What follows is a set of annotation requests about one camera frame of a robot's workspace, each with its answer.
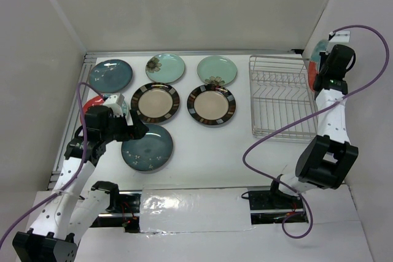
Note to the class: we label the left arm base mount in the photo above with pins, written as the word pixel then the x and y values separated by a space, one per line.
pixel 125 214

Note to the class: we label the brown rim cream plate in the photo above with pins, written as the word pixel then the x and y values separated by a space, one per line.
pixel 155 102
pixel 211 105

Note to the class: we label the chrome wire dish rack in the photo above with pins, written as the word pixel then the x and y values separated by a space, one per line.
pixel 279 89

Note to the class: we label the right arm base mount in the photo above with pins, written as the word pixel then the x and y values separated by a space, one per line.
pixel 267 208

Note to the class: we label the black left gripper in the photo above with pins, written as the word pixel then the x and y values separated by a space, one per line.
pixel 138 130

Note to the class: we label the large red teal floral plate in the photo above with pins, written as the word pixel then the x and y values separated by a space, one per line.
pixel 314 61

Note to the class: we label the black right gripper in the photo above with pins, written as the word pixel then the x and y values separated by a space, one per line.
pixel 321 72

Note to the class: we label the small red teal floral plate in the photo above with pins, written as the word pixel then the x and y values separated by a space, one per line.
pixel 95 104

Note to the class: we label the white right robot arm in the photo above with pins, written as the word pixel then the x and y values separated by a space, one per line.
pixel 329 156

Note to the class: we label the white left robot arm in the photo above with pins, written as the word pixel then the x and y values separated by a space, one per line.
pixel 56 233

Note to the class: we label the mint flower plate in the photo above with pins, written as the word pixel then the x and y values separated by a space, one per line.
pixel 217 70
pixel 165 68

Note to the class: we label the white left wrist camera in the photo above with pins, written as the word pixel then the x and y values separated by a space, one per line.
pixel 115 103

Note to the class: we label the dark blue blossom plate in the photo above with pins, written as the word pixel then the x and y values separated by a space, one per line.
pixel 149 153

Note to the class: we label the silver tape sheet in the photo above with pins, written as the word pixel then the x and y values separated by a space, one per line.
pixel 207 210

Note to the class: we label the aluminium rail frame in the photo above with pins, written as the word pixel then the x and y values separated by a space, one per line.
pixel 72 122

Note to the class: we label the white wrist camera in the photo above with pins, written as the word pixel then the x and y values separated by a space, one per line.
pixel 339 37
pixel 115 103

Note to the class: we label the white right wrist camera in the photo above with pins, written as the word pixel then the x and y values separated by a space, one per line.
pixel 339 37

